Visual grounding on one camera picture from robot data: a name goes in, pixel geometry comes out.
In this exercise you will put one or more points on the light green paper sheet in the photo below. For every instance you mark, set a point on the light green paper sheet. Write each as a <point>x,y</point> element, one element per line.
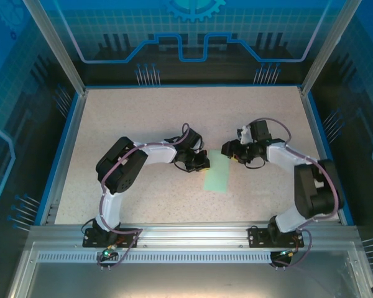
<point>217,177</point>

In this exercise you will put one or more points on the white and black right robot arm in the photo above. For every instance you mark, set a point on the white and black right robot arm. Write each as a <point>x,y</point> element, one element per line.
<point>283,155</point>

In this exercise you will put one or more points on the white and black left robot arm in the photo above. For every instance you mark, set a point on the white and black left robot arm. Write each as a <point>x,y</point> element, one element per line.
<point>158,155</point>

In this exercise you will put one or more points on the small board with green light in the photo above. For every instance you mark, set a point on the small board with green light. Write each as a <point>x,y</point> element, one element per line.
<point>107,254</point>
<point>283,254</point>

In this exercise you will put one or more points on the aluminium side rail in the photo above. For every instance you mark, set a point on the aluminium side rail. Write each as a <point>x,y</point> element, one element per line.
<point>66,155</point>
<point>322,155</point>

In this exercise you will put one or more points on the aluminium mounting rail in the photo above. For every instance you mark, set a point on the aluminium mounting rail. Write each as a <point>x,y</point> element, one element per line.
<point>192,236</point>

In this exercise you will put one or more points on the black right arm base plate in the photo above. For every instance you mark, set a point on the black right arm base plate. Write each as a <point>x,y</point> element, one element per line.
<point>258,232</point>

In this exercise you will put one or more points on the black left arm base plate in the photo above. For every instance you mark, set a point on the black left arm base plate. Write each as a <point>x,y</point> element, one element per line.
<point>90,239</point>

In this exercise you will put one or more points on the aluminium frame post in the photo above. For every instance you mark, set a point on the aluminium frame post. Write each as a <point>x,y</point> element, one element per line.
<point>56,46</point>
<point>324,46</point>

